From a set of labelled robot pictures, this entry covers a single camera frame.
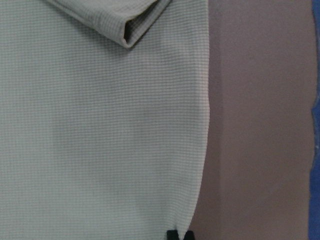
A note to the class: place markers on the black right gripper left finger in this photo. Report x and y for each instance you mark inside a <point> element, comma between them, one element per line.
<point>172,235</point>

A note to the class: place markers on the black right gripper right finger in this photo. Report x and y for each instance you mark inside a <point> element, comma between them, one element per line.
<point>189,235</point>

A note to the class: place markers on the olive green long-sleeve shirt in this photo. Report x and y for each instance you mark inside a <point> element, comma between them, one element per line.
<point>104,117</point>

